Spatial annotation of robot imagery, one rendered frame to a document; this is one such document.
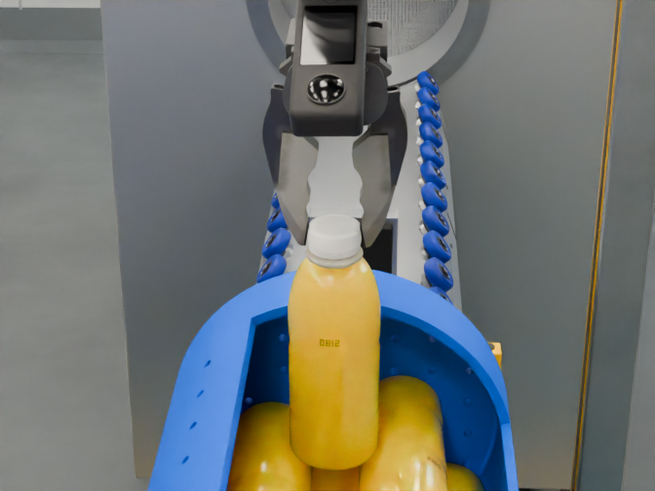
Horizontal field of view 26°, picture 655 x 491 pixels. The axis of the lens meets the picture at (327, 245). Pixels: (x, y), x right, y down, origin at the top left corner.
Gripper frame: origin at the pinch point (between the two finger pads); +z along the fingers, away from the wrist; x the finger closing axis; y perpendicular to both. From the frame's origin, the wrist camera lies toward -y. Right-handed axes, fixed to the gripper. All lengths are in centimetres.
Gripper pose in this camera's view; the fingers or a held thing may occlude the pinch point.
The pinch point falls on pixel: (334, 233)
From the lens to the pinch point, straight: 102.3
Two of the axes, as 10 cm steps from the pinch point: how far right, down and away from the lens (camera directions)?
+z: -0.1, 9.0, 4.4
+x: -10.0, -0.2, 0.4
